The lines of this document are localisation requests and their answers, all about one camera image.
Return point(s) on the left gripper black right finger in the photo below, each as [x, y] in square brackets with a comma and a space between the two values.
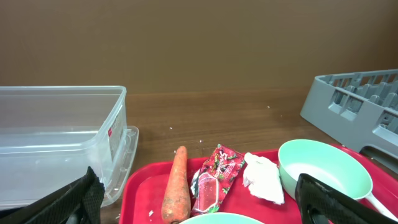
[321, 204]

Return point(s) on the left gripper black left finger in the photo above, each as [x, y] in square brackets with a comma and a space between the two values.
[78, 202]

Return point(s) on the mint green bowl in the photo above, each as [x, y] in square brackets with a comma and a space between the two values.
[327, 164]

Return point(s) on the white plastic spoon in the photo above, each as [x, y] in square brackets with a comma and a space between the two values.
[380, 207]

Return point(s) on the grey dishwasher rack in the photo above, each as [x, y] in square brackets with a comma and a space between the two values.
[359, 110]

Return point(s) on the crumpled white tissue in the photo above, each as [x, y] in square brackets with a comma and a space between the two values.
[261, 177]

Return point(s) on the red plastic tray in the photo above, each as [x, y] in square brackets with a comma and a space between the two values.
[144, 193]

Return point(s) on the clear plastic bin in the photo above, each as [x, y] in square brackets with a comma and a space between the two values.
[51, 135]

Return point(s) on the orange carrot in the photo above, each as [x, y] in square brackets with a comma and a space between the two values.
[176, 205]

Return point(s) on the light blue plate with rice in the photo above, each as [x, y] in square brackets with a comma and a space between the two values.
[221, 218]

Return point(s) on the red snack wrapper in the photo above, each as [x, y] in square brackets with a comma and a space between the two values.
[212, 182]

